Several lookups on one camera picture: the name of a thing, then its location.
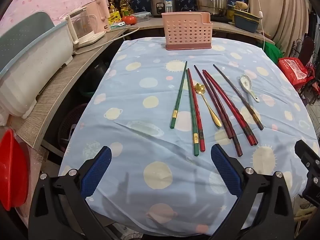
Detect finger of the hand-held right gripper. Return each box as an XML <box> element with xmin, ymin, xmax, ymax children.
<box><xmin>294</xmin><ymin>139</ymin><xmax>320</xmax><ymax>202</ymax></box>

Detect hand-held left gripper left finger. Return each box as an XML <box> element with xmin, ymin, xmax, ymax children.
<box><xmin>28</xmin><ymin>146</ymin><xmax>113</xmax><ymax>240</ymax></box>

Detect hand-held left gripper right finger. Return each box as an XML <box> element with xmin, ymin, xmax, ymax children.
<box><xmin>207</xmin><ymin>144</ymin><xmax>297</xmax><ymax>240</ymax></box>

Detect dark red chopstick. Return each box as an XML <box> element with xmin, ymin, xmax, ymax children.
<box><xmin>202</xmin><ymin>70</ymin><xmax>243</xmax><ymax>157</ymax></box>
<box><xmin>194</xmin><ymin>65</ymin><xmax>233</xmax><ymax>139</ymax></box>

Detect green chopstick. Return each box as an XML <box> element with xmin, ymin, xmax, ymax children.
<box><xmin>186</xmin><ymin>69</ymin><xmax>200</xmax><ymax>156</ymax></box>
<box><xmin>170</xmin><ymin>61</ymin><xmax>188</xmax><ymax>129</ymax></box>

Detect dark brown chopstick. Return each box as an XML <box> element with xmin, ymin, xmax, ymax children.
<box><xmin>213</xmin><ymin>64</ymin><xmax>264</xmax><ymax>131</ymax></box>

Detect gold flower spoon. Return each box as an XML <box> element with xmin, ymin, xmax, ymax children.
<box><xmin>194</xmin><ymin>82</ymin><xmax>222</xmax><ymax>127</ymax></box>

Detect white ceramic spoon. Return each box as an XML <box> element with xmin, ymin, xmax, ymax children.
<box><xmin>239</xmin><ymin>74</ymin><xmax>260</xmax><ymax>103</ymax></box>

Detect pink perforated utensil basket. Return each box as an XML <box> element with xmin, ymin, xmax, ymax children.
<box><xmin>161</xmin><ymin>12</ymin><xmax>213</xmax><ymax>51</ymax></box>

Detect dark plastic basket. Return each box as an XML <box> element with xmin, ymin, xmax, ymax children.
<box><xmin>58</xmin><ymin>103</ymin><xmax>88</xmax><ymax>153</ymax></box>

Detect red plastic bag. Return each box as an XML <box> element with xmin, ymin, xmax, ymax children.
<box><xmin>278</xmin><ymin>57</ymin><xmax>313</xmax><ymax>88</ymax></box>

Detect red plastic basin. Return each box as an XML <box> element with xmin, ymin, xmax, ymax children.
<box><xmin>0</xmin><ymin>127</ymin><xmax>30</xmax><ymax>212</ymax></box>

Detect blue printed tablecloth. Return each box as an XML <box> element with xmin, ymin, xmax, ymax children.
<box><xmin>58</xmin><ymin>37</ymin><xmax>320</xmax><ymax>238</ymax></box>

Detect white dish rack blue lid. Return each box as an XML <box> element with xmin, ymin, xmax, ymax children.
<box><xmin>0</xmin><ymin>11</ymin><xmax>74</xmax><ymax>120</ymax></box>

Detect dark blue storage bin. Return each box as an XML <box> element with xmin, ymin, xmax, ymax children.
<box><xmin>233</xmin><ymin>7</ymin><xmax>262</xmax><ymax>33</ymax></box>

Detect glass kettle with white base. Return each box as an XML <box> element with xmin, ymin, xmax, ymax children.
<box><xmin>65</xmin><ymin>7</ymin><xmax>105</xmax><ymax>49</ymax></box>

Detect beige curtain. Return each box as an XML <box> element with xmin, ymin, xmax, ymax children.
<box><xmin>246</xmin><ymin>0</ymin><xmax>311</xmax><ymax>58</ymax></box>

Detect black induction cooker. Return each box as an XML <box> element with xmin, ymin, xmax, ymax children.
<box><xmin>210</xmin><ymin>14</ymin><xmax>235</xmax><ymax>23</ymax></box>

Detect pink electric kettle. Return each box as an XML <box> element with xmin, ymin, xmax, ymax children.
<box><xmin>84</xmin><ymin>0</ymin><xmax>112</xmax><ymax>32</ymax></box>

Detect clear food container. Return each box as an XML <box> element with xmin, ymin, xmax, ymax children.
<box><xmin>132</xmin><ymin>12</ymin><xmax>151</xmax><ymax>22</ymax></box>

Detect dark bottle with yellow label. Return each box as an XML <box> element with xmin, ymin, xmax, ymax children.
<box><xmin>108</xmin><ymin>0</ymin><xmax>121</xmax><ymax>21</ymax></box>

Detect yellow oil bottle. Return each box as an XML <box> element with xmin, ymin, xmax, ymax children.
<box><xmin>120</xmin><ymin>0</ymin><xmax>133</xmax><ymax>17</ymax></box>

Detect grey rice cooker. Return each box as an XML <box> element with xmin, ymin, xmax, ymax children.
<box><xmin>150</xmin><ymin>0</ymin><xmax>179</xmax><ymax>18</ymax></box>

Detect white power cord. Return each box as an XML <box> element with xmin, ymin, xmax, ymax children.
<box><xmin>72</xmin><ymin>26</ymin><xmax>140</xmax><ymax>55</ymax></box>

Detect white hanging cable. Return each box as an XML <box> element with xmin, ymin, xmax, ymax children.
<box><xmin>254</xmin><ymin>0</ymin><xmax>266</xmax><ymax>51</ymax></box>

